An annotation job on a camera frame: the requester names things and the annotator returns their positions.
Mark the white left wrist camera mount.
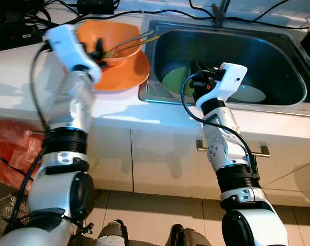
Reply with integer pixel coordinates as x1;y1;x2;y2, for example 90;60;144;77
45;24;102;85

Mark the stainless steel sink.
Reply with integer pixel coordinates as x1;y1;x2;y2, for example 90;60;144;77
138;19;310;107

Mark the thin chrome sink faucet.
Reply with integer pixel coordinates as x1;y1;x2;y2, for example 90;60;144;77
211;0;233;27

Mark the gold metal spoon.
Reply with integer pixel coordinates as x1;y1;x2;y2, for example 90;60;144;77
102;34;161;59

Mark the silver metal utensil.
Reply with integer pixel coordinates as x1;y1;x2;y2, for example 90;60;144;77
106;29;156;54

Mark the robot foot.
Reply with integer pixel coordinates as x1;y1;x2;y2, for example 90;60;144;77
96;219;129;246
168;224;212;246

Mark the orange plastic bag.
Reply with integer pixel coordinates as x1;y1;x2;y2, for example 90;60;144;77
0;120;45;193

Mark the orange plastic bowl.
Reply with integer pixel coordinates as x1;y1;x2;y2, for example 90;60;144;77
75;19;144;67

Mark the white bowl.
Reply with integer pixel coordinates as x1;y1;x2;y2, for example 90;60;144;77
229;84;266;104

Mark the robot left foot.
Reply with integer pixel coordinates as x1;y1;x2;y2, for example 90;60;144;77
96;219;129;246

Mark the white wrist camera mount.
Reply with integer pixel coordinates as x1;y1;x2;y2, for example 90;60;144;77
195;63;247;109
45;24;102;85

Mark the black power adapter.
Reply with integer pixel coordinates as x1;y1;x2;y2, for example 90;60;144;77
75;0;115;15

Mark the wire floor fan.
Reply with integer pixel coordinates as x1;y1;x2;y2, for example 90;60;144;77
0;192;32;246

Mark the white narrow cabinet door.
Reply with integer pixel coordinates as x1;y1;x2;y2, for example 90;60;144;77
86;126;134;193

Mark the green plate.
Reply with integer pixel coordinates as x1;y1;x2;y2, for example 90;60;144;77
161;66;199;98

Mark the black power strip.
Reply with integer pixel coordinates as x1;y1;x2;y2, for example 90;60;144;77
0;20;45;54

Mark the white sink cabinet door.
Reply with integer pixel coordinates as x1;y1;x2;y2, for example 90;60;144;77
132;128;294;200

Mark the orange plastic plate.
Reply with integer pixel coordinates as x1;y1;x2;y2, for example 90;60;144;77
91;49;151;93

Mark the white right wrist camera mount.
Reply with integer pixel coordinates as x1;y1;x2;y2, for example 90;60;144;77
195;63;247;109

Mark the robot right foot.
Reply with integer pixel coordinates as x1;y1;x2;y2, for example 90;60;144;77
168;224;212;246

